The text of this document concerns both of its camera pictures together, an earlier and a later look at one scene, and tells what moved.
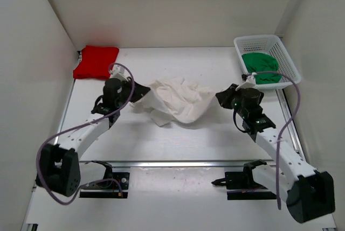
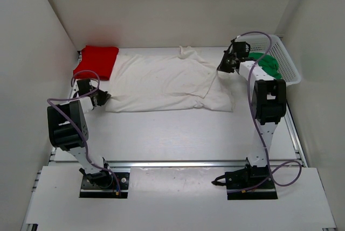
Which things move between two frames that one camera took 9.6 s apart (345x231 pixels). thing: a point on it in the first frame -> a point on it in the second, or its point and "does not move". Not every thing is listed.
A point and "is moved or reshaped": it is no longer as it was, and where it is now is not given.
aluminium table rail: x=177 y=164 does not move
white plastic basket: x=271 y=44 does not move
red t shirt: x=96 y=62 does not move
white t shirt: x=176 y=99 is moved or reshaped
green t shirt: x=255 y=62 does not move
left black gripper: x=140 y=91 -> x=104 y=96
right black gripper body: x=242 y=112 -> x=235 y=58
